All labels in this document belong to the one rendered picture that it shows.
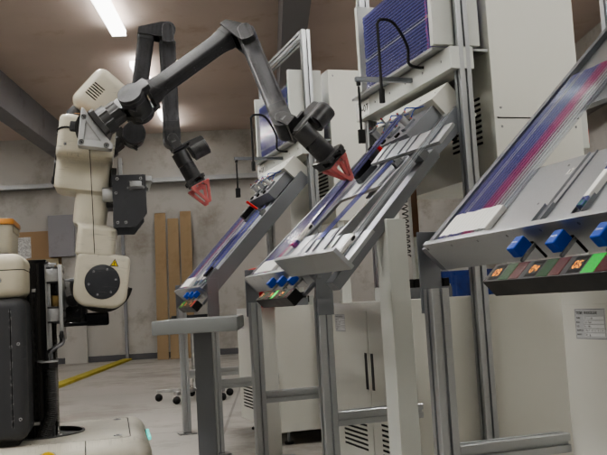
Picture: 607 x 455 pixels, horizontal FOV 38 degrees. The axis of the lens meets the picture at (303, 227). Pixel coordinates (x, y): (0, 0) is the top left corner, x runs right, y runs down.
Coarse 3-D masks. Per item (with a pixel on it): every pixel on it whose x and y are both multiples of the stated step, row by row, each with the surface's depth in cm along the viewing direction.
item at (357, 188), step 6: (402, 156) 281; (378, 168) 296; (390, 168) 281; (372, 174) 295; (384, 174) 281; (390, 174) 273; (366, 180) 296; (378, 180) 280; (384, 180) 274; (354, 186) 305; (360, 186) 295; (372, 186) 280; (378, 186) 273; (348, 192) 305; (354, 192) 294; (366, 192) 284; (372, 192) 296; (342, 198) 304; (348, 198) 298; (366, 198) 298
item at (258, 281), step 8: (272, 272) 283; (280, 272) 274; (248, 280) 313; (256, 280) 305; (264, 280) 297; (304, 280) 261; (312, 280) 255; (256, 288) 314; (264, 288) 306; (272, 288) 297; (280, 288) 289; (288, 288) 282
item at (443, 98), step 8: (440, 88) 274; (448, 88) 274; (424, 96) 288; (432, 96) 275; (440, 96) 273; (448, 96) 274; (408, 104) 299; (416, 104) 286; (424, 104) 278; (432, 104) 274; (440, 104) 273; (448, 104) 274; (392, 112) 313; (400, 112) 299; (408, 112) 288; (416, 112) 285; (440, 112) 274; (448, 112) 273; (384, 120) 313; (392, 120) 300
